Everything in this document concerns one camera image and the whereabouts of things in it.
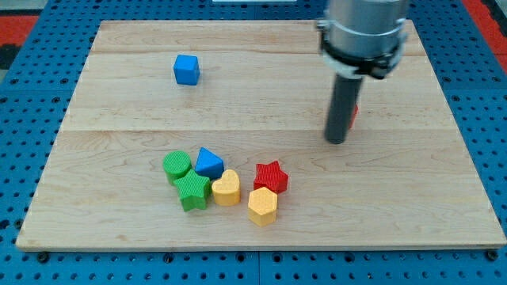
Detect green star block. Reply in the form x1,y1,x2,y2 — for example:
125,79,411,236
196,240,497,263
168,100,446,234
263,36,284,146
174,169,211,211

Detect wooden board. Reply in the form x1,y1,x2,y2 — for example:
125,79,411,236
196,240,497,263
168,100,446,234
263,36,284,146
16,21,506,252

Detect blue triangle block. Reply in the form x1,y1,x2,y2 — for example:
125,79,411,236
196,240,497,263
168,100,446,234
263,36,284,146
195,147,224,180

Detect green cylinder block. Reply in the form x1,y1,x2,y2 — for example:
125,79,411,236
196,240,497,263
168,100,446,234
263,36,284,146
162,150,192,185

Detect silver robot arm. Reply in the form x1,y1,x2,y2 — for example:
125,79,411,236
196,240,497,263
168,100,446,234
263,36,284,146
316,0,409,79

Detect yellow hexagon block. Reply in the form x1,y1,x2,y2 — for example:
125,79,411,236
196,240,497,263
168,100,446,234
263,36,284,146
248,188,278,226

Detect red cylinder block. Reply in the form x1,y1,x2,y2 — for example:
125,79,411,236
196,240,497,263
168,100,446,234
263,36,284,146
349,104,359,130

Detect red star block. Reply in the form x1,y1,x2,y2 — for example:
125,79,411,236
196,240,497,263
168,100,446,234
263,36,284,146
253,161,289,194

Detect yellow heart block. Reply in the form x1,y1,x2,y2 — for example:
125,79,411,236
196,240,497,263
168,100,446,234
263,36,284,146
212,169,241,207

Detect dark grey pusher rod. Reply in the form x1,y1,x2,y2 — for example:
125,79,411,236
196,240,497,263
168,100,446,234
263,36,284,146
324,74,363,144

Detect blue cube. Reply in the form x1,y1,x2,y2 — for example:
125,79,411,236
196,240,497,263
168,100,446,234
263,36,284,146
173,55,200,86

